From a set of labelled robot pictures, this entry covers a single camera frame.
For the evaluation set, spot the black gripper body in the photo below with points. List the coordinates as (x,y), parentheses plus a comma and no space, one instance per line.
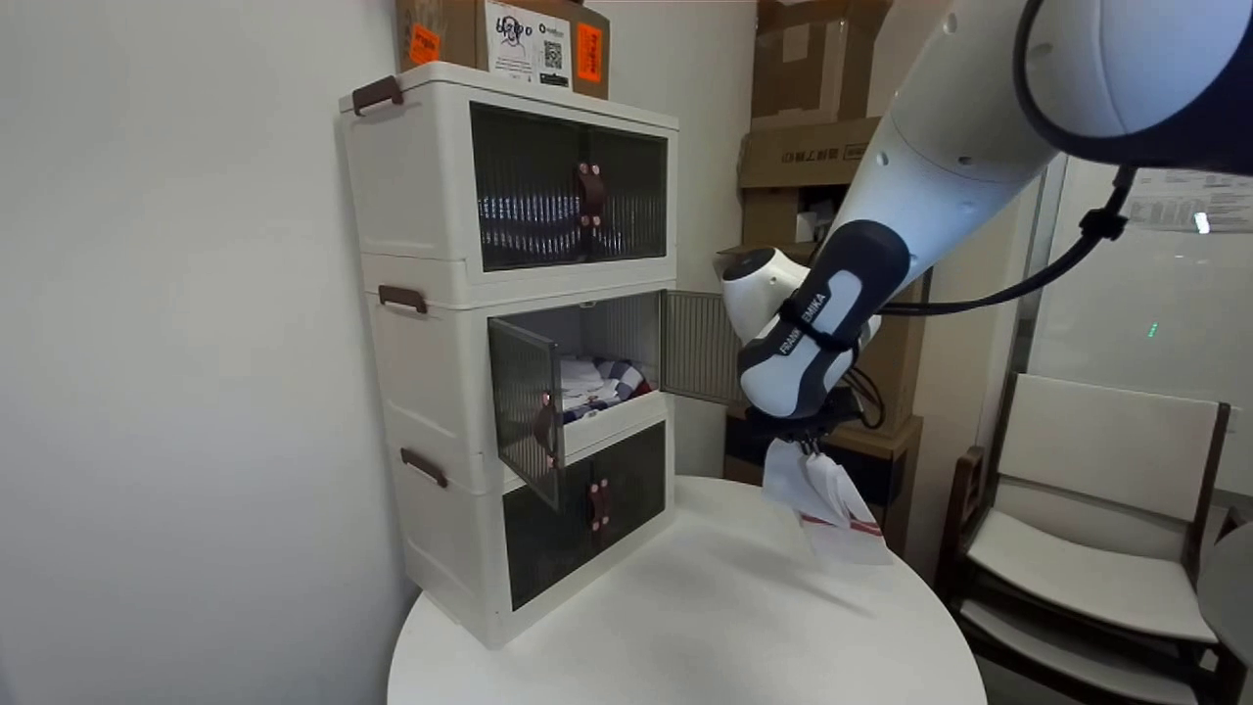
(823,422)

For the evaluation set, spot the white checked towel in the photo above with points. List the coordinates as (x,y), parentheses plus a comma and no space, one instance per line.
(820,490)

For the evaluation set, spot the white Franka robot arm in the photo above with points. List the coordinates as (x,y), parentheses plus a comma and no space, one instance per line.
(943,160)

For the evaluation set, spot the clear tinted cabinet door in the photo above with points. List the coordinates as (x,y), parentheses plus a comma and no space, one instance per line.
(700,350)

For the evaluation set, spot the white patterned cloth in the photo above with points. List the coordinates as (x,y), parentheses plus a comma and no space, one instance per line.
(597,390)

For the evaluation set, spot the flat wide cardboard box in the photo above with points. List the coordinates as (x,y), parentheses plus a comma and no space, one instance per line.
(790,156)

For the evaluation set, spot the dark framed cabinet door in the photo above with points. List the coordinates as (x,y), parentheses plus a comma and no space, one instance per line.
(528,404)

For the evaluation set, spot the wooden chair with white cushions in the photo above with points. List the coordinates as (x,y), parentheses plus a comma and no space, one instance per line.
(1111,524)

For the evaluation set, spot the blue white striped cloth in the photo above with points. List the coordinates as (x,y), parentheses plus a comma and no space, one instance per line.
(529,222)

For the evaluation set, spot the tall taped cardboard box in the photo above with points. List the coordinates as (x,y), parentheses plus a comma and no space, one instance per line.
(795,62)

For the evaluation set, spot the white three-tier storage cabinet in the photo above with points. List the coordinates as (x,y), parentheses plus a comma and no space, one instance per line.
(415,199)

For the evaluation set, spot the cardboard box with orange stickers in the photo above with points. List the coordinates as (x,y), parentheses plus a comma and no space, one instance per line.
(451,28)

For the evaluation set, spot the grey vertical door frame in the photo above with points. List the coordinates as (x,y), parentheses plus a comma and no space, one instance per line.
(1041,335)

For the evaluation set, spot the wall poster with red header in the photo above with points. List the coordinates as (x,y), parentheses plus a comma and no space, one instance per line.
(1176,208)

